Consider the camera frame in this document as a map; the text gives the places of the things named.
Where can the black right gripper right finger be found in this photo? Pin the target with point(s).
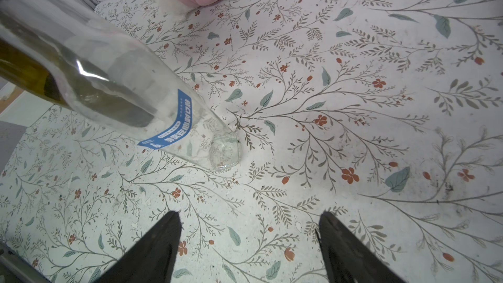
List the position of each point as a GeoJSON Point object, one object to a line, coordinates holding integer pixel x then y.
{"type": "Point", "coordinates": [346, 258]}

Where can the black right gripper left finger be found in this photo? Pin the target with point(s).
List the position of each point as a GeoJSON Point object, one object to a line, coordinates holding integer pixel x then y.
{"type": "Point", "coordinates": [152, 258]}

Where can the clear plastic bottle blue label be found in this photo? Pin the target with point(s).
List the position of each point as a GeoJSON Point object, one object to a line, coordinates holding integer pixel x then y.
{"type": "Point", "coordinates": [114, 80]}

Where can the dark green wine bottle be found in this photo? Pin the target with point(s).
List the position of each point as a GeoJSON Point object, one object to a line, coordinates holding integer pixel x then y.
{"type": "Point", "coordinates": [29, 75]}

